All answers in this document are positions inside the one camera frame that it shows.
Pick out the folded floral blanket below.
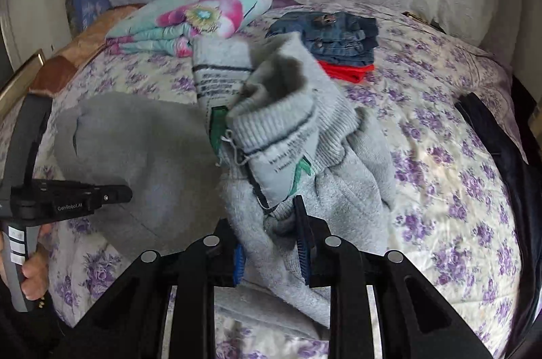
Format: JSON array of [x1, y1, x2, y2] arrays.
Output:
[[105, 0, 274, 59]]

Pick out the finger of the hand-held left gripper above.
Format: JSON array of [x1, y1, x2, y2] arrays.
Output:
[[90, 183, 133, 209]]

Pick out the grey fleece pants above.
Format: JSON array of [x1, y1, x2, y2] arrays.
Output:
[[53, 33, 399, 330]]

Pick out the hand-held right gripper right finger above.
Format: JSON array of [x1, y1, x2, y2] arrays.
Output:
[[293, 196, 494, 359]]

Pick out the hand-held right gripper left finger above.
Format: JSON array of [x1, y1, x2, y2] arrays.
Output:
[[55, 219, 245, 359]]

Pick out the folded blue jeans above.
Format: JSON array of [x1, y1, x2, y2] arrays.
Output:
[[267, 12, 379, 67]]

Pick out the person's left hand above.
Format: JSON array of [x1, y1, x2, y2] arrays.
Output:
[[20, 224, 53, 301]]

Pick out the purple floral bedspread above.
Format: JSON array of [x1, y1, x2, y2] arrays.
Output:
[[0, 1, 530, 359]]

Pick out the dark navy pants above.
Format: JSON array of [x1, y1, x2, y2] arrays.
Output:
[[454, 92, 542, 224]]

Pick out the orange brown blanket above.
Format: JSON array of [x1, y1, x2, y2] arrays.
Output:
[[30, 3, 147, 95]]

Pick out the folded red cloth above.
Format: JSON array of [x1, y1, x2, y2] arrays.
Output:
[[317, 60, 377, 84]]

